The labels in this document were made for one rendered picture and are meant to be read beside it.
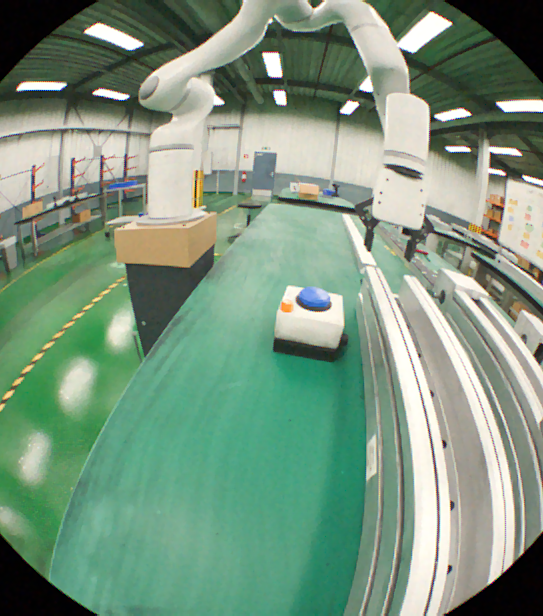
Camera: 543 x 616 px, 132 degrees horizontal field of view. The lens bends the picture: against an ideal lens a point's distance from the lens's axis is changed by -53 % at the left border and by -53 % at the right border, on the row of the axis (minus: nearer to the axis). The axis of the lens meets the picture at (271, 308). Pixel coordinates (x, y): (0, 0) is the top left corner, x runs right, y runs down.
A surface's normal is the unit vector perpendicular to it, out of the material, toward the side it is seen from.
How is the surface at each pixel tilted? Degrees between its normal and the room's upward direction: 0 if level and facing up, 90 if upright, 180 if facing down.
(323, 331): 90
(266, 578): 0
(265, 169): 90
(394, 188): 90
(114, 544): 0
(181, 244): 90
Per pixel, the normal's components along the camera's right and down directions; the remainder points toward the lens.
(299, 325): -0.22, 0.48
